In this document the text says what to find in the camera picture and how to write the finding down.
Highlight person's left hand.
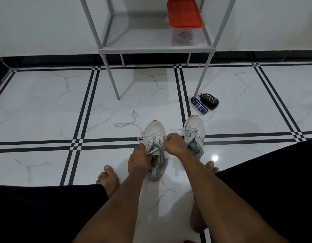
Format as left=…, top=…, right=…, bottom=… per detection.
left=127, top=143, right=153, bottom=178

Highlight person's right hand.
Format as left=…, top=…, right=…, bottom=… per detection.
left=163, top=133, right=190, bottom=160

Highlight grey white shoelace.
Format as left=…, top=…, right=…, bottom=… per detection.
left=114, top=110, right=164, bottom=156
left=170, top=126, right=205, bottom=150

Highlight clear box with red lid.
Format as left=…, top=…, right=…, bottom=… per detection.
left=172, top=30, right=196, bottom=47

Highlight clear container with red lid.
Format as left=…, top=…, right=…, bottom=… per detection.
left=167, top=0, right=205, bottom=47

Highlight person's right forearm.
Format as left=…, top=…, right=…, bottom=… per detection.
left=180, top=154, right=283, bottom=243

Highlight person's left forearm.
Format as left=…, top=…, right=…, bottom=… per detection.
left=72, top=172, right=146, bottom=243

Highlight person's left foot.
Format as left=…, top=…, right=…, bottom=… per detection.
left=95, top=165, right=121, bottom=199

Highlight person's foot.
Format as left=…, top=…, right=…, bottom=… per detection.
left=205, top=160, right=220, bottom=175
left=95, top=165, right=121, bottom=199

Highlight person's right foot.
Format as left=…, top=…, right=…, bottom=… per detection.
left=205, top=160, right=220, bottom=175

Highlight person's right leg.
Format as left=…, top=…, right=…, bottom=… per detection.
left=189, top=199, right=208, bottom=234

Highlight grey metal shelf rack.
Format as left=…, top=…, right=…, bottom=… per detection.
left=79, top=0, right=238, bottom=101

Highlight black oval polish bottle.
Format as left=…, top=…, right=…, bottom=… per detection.
left=198, top=92, right=220, bottom=111

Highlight black shorts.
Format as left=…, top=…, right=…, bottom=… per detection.
left=0, top=138, right=312, bottom=243

